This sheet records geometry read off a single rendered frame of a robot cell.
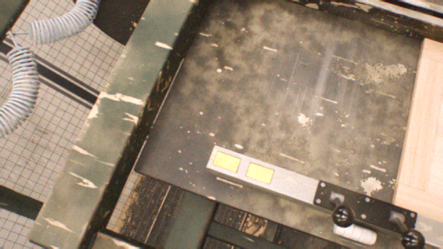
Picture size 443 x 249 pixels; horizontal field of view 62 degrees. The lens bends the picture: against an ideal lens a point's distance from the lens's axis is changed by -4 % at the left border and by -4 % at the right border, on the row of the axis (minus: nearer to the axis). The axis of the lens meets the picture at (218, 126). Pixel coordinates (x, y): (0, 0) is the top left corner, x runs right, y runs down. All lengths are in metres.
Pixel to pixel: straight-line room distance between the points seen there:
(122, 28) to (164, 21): 0.43
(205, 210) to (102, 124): 0.28
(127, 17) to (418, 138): 0.92
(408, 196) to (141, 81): 0.59
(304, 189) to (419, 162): 0.26
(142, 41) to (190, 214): 0.38
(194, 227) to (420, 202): 0.47
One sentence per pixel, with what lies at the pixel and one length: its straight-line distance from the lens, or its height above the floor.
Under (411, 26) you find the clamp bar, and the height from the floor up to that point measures 1.38.
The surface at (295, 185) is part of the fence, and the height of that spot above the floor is 1.51.
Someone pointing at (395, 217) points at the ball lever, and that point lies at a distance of 0.79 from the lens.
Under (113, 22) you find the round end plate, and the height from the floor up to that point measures 1.87.
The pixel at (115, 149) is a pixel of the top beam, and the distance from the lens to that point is 0.74.
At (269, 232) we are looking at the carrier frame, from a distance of 1.83.
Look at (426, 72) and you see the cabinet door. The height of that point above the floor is 1.32.
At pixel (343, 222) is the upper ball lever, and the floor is 1.52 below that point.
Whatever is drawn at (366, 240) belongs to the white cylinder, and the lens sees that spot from 0.80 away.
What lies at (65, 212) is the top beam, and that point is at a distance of 0.74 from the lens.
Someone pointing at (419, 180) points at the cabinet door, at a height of 1.30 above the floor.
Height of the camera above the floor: 2.03
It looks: 28 degrees down
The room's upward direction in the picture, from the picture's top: 57 degrees counter-clockwise
